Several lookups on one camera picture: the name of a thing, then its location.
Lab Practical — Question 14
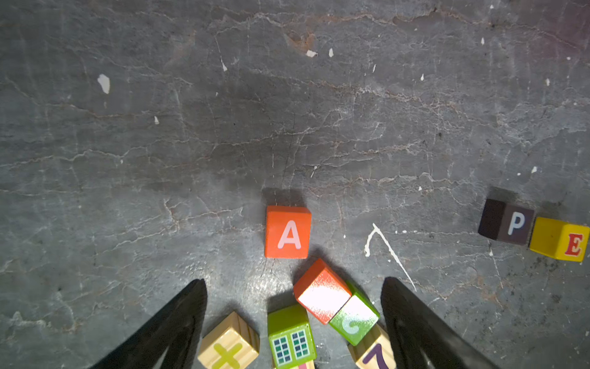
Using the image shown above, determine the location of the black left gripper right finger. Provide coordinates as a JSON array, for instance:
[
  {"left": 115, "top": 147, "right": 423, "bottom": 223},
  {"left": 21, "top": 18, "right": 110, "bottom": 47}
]
[{"left": 381, "top": 277, "right": 497, "bottom": 368}]

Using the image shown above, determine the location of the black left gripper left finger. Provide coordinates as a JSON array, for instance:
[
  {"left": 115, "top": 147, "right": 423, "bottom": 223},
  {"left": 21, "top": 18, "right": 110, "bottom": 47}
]
[{"left": 93, "top": 279, "right": 207, "bottom": 368}]

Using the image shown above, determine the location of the dark purple P block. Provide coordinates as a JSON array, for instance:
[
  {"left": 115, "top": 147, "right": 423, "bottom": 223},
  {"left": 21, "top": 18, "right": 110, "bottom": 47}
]
[{"left": 478, "top": 198, "right": 535, "bottom": 245}]

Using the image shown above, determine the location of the orange A block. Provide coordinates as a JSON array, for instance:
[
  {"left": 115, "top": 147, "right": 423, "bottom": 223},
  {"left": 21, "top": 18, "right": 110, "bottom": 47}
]
[{"left": 264, "top": 205, "right": 312, "bottom": 259}]

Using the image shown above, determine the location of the yellow E block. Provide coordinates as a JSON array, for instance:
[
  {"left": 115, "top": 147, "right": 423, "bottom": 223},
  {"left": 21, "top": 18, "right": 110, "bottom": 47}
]
[{"left": 529, "top": 217, "right": 589, "bottom": 262}]

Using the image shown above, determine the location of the wooden number 7 block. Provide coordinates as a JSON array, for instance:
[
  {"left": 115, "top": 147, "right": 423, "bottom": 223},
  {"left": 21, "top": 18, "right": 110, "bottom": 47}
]
[{"left": 348, "top": 324, "right": 396, "bottom": 369}]

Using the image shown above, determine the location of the wooden plus sign block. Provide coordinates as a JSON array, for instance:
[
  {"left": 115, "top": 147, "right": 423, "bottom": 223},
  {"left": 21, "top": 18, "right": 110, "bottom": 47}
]
[{"left": 198, "top": 311, "right": 261, "bottom": 369}]

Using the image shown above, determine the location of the orange R block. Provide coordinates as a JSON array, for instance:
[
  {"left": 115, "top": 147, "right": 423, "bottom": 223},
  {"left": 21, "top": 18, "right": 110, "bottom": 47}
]
[{"left": 293, "top": 258, "right": 352, "bottom": 324}]

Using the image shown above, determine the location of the green window house block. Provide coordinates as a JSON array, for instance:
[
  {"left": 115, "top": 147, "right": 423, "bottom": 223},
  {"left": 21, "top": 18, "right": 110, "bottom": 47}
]
[{"left": 267, "top": 304, "right": 317, "bottom": 368}]

